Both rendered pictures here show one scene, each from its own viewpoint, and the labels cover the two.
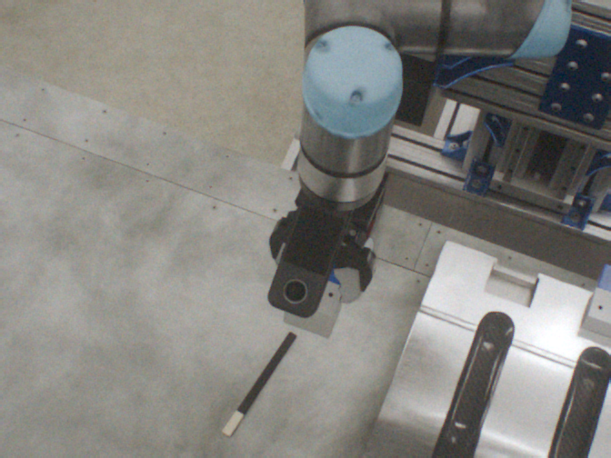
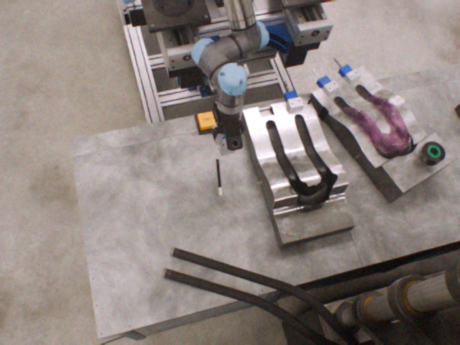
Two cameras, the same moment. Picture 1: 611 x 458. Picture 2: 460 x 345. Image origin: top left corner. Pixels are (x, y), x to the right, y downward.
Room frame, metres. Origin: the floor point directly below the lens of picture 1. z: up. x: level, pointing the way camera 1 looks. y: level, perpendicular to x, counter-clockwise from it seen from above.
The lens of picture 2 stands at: (0.02, 0.39, 2.24)
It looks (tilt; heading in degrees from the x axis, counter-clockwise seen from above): 66 degrees down; 320
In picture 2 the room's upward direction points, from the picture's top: 10 degrees clockwise
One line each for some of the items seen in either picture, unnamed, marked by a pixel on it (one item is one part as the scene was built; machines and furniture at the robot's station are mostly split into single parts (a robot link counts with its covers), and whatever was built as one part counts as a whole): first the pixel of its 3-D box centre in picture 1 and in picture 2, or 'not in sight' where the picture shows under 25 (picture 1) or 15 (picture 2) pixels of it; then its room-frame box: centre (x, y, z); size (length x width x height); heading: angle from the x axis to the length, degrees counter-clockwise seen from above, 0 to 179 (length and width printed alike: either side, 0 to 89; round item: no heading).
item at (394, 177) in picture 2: not in sight; (379, 127); (0.38, -0.58, 0.86); 0.50 x 0.26 x 0.11; 2
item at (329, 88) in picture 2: not in sight; (322, 81); (0.65, -0.51, 0.86); 0.13 x 0.05 x 0.05; 2
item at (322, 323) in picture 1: (329, 266); (223, 134); (0.59, -0.03, 0.93); 0.13 x 0.05 x 0.05; 165
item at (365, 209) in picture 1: (337, 197); (227, 113); (0.58, -0.02, 1.09); 0.09 x 0.08 x 0.12; 164
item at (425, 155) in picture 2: not in sight; (431, 153); (0.19, -0.63, 0.93); 0.08 x 0.08 x 0.04
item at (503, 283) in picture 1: (509, 290); (265, 113); (0.62, -0.22, 0.87); 0.05 x 0.05 x 0.04; 74
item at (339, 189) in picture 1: (338, 154); (228, 101); (0.57, -0.02, 1.17); 0.08 x 0.08 x 0.05
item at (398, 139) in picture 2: not in sight; (381, 121); (0.38, -0.57, 0.90); 0.26 x 0.18 x 0.08; 2
